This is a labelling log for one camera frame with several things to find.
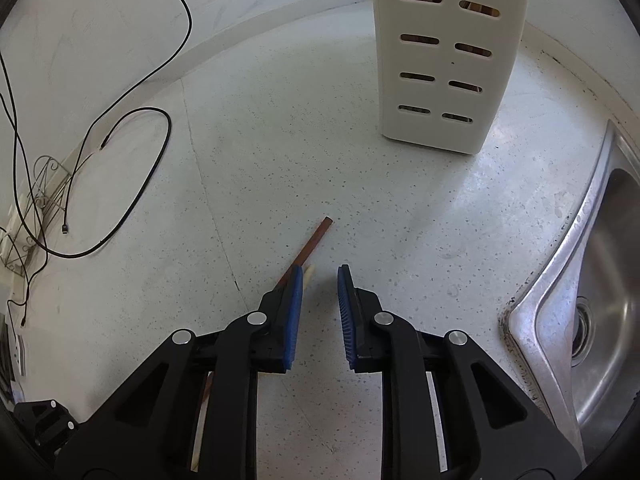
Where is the stainless steel sink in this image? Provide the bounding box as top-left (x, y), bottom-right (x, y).
top-left (506, 125), bottom-right (639, 463)

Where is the reddish brown chopstick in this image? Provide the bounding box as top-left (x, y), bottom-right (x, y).
top-left (199, 216), bottom-right (335, 411)

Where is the wire rack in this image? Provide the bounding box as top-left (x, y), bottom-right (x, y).
top-left (13, 155), bottom-right (70, 278)

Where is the black cable long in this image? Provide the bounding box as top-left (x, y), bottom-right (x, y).
top-left (0, 0), bottom-right (194, 261)

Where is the pale wooden chopstick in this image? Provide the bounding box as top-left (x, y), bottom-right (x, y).
top-left (191, 264), bottom-right (314, 472)

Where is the cream plastic utensil holder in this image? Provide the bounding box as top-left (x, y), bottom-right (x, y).
top-left (372, 0), bottom-right (527, 155)

